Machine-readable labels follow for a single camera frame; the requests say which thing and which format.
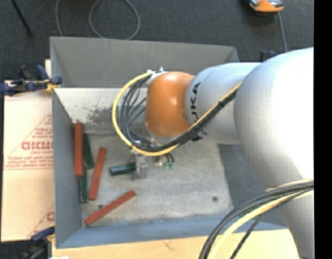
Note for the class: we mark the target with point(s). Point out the grey metal bin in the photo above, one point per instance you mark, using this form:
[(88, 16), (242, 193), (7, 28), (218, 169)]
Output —
[(166, 193)]

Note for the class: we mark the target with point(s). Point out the brown cardboard board red print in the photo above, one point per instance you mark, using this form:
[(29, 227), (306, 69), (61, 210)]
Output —
[(26, 171)]

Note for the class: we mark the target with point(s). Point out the dark green block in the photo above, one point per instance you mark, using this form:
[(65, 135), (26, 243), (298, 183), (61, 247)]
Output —
[(84, 185), (122, 169), (88, 152)]

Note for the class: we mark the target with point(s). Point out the red-brown flat block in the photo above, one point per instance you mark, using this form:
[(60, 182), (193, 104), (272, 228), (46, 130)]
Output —
[(79, 150), (109, 208), (97, 174)]

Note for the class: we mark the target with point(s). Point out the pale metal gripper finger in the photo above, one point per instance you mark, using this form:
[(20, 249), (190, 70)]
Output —
[(141, 160), (143, 172)]

